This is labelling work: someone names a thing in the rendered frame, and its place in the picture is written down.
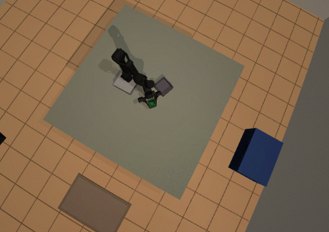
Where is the green square cup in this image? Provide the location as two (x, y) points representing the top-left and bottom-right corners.
(148, 98), (156, 108)

